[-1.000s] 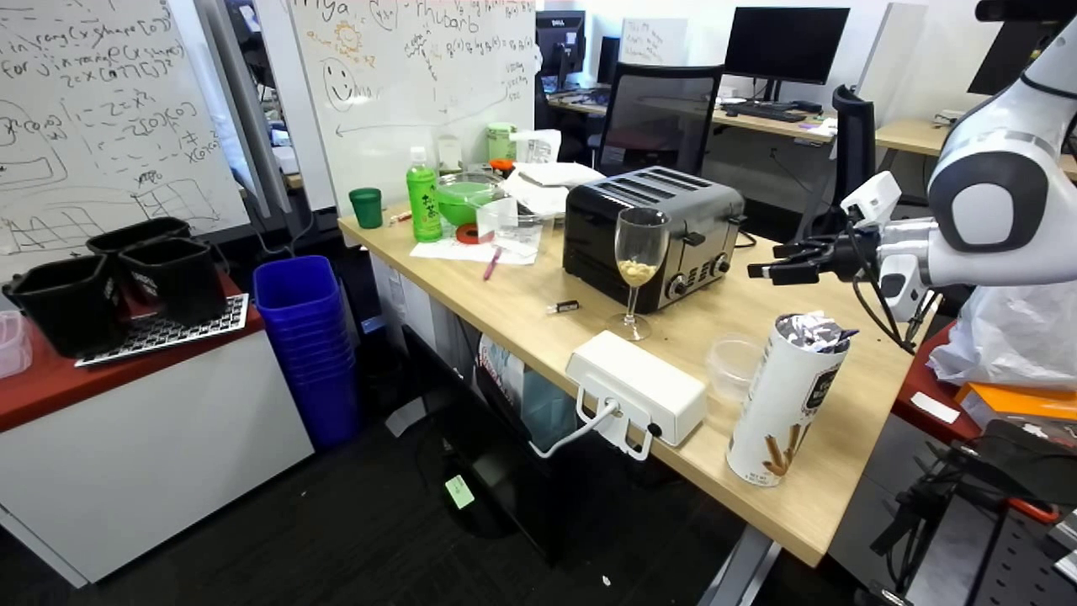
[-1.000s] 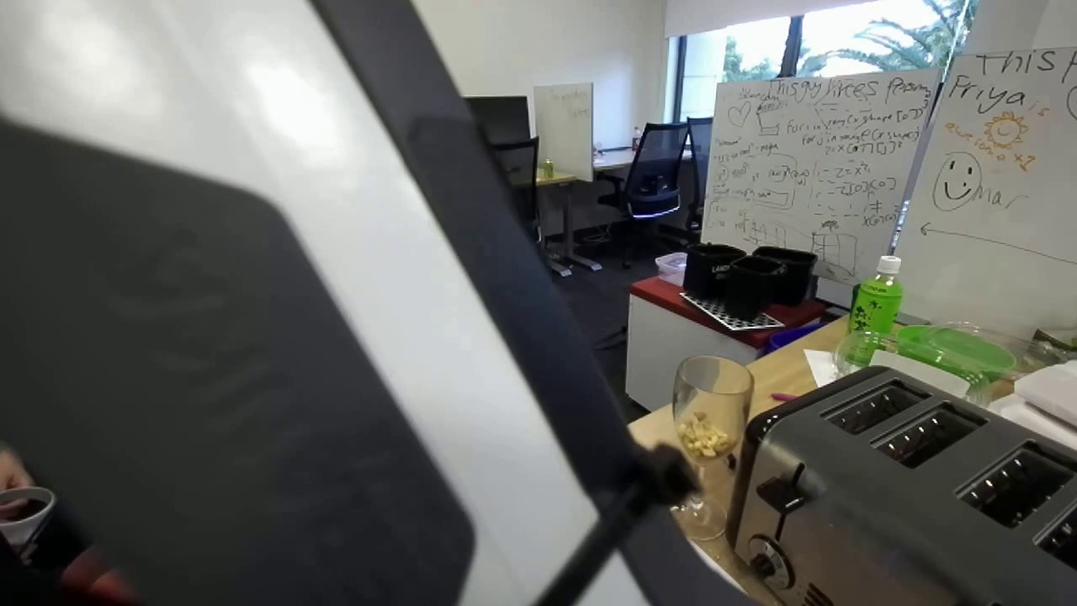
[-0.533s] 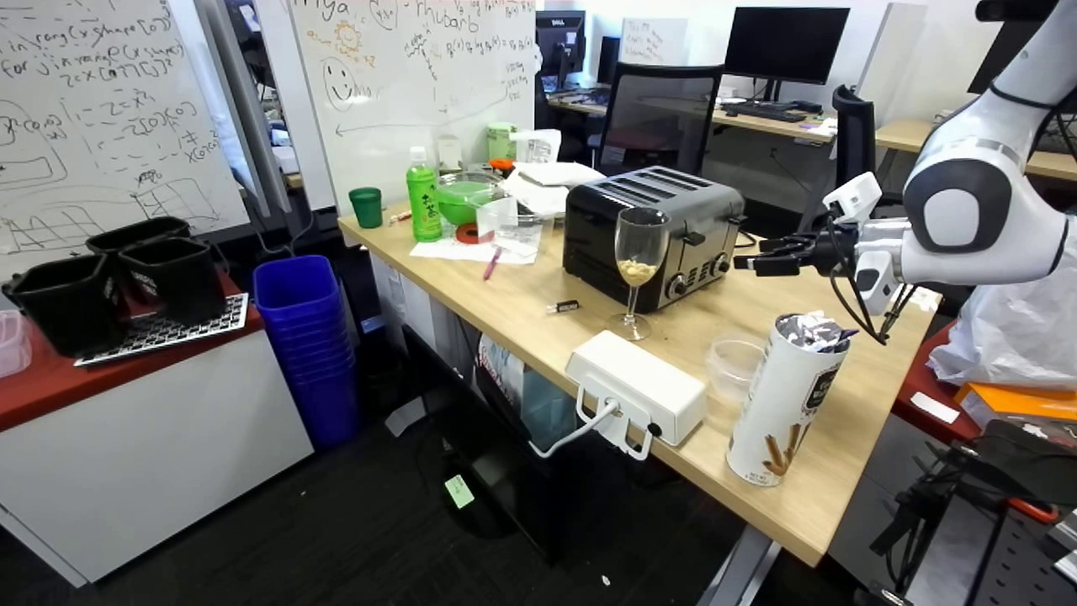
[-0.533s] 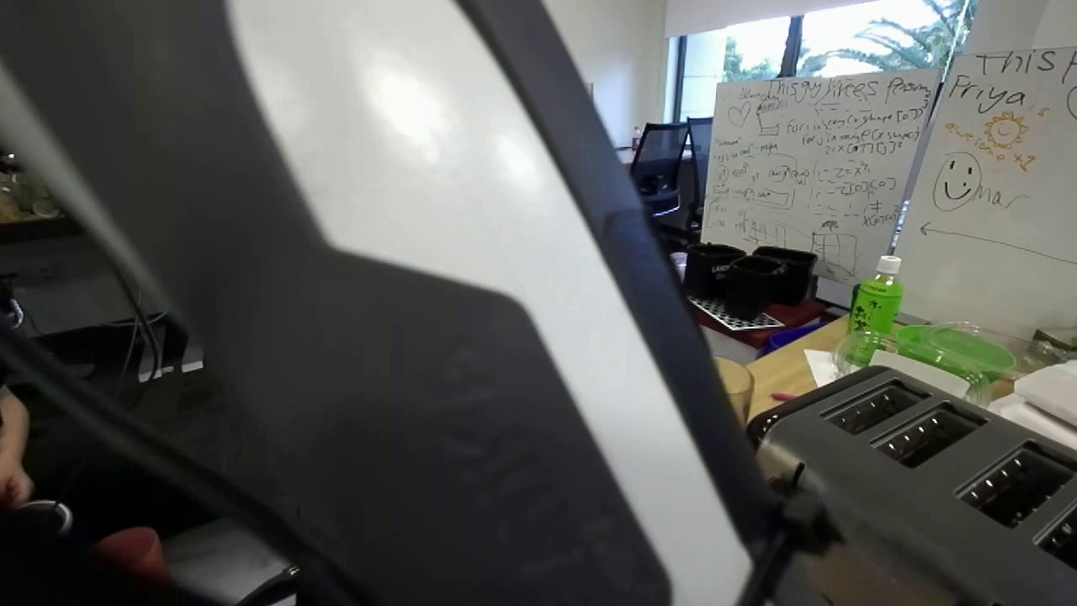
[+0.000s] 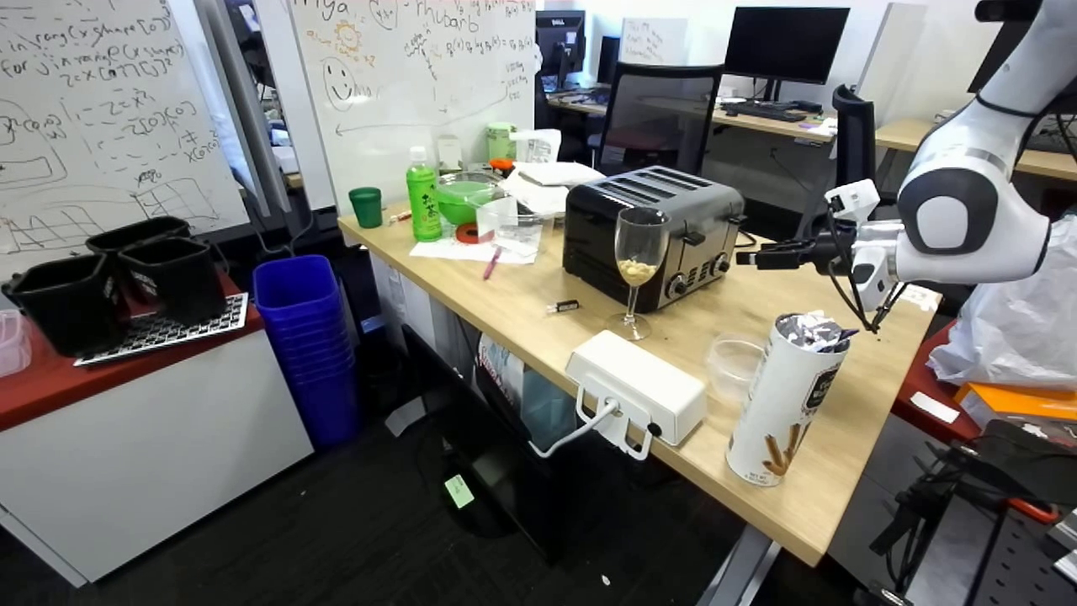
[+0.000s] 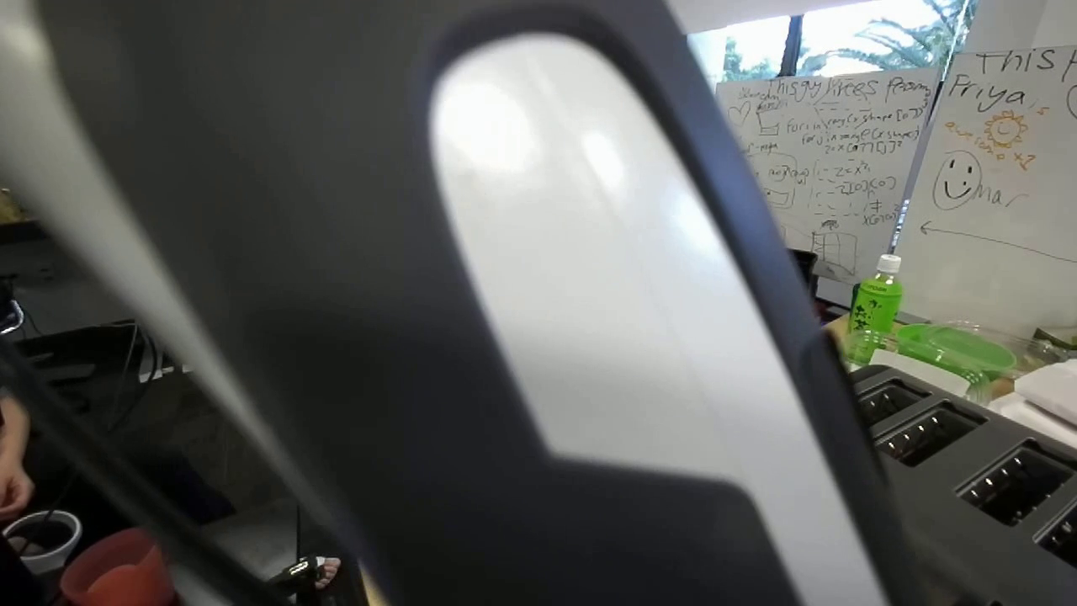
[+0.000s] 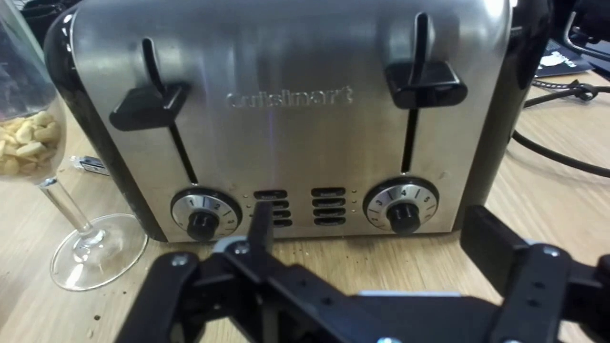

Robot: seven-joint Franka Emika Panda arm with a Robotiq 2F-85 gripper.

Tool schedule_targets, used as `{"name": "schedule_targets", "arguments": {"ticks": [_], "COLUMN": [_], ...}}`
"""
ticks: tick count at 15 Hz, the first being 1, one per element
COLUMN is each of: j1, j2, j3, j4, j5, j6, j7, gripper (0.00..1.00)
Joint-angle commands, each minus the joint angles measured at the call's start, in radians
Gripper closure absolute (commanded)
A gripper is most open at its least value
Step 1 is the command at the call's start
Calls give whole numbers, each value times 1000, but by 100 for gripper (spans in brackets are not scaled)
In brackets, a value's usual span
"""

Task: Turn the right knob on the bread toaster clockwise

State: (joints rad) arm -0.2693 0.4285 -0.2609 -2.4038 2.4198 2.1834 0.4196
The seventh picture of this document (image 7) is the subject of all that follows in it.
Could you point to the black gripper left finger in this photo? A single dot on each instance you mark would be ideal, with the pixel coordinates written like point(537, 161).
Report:
point(209, 297)

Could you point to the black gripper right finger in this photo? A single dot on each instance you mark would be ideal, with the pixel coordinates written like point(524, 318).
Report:
point(545, 291)

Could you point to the black silver toaster knob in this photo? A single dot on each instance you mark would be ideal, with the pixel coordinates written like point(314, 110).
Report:
point(402, 213)
point(202, 217)

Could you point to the stainless steel four-slot toaster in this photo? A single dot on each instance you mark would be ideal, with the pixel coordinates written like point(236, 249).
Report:
point(286, 114)

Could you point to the black toaster lever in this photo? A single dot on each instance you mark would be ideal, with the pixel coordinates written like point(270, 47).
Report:
point(148, 104)
point(423, 81)

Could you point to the small wrapper piece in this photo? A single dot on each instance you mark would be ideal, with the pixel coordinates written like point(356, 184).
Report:
point(87, 163)

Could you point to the wine glass with popcorn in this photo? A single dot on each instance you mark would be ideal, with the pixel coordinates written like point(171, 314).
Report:
point(38, 144)

